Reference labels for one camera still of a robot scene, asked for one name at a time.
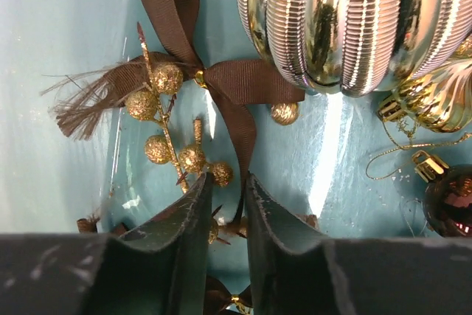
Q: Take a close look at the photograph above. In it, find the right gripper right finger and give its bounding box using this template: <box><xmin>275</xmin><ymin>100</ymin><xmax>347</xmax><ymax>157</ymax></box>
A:
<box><xmin>245</xmin><ymin>175</ymin><xmax>471</xmax><ymax>315</ymax></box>

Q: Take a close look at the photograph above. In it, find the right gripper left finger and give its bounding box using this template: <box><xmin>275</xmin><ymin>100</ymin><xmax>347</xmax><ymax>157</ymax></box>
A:
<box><xmin>1</xmin><ymin>173</ymin><xmax>213</xmax><ymax>314</ymax></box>

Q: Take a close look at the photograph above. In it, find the gold glitter berry sprig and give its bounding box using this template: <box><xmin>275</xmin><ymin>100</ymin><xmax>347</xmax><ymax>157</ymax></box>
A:
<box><xmin>125</xmin><ymin>24</ymin><xmax>234</xmax><ymax>193</ymax></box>

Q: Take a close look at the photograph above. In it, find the shiny dark red ball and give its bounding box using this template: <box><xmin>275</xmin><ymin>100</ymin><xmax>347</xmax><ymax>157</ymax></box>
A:
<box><xmin>412</xmin><ymin>150</ymin><xmax>471</xmax><ymax>238</ymax></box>

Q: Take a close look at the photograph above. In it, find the small gold ribbed ornament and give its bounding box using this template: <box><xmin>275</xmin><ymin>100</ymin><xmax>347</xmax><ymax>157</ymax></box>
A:
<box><xmin>377</xmin><ymin>58</ymin><xmax>471</xmax><ymax>133</ymax></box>

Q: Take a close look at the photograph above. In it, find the large gold ball ornament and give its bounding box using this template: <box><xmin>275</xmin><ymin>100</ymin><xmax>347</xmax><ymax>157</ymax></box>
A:
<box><xmin>237</xmin><ymin>0</ymin><xmax>471</xmax><ymax>97</ymax></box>

